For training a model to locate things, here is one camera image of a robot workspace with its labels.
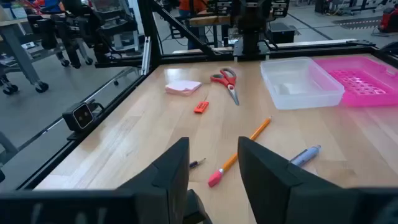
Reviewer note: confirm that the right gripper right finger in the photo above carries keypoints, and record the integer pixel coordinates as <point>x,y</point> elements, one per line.
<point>267,180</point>

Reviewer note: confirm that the grey wheeled table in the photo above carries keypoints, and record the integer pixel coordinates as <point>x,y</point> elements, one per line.
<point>18,53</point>

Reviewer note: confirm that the wooden background table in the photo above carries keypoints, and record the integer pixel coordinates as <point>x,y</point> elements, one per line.
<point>205,20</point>

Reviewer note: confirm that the silver aluminium strip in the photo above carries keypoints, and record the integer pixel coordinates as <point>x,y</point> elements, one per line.
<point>146,56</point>

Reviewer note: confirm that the black background robot station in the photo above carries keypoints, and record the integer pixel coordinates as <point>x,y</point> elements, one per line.
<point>77,28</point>

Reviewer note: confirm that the small black table camera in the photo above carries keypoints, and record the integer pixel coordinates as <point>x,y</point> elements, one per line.
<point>79,116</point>

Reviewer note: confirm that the clear plastic box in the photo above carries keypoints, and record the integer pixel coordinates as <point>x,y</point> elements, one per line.
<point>300,90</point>

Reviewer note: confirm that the red floor machine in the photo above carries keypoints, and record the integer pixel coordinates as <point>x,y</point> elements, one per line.
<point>389,20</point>

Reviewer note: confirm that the yellow pencil pink eraser cap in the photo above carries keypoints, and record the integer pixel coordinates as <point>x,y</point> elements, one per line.
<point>228,163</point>

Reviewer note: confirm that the black box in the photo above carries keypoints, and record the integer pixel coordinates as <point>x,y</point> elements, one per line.
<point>281,32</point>

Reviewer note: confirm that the black aluminium table frame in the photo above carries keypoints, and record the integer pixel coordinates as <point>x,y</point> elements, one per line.
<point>150,31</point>

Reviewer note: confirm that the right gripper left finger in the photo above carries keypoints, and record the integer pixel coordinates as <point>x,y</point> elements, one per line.
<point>174,174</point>

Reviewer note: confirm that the lavender pen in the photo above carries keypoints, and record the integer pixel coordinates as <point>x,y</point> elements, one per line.
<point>306,155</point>

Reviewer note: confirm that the person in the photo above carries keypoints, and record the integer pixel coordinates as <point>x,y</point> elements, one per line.
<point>189,7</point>

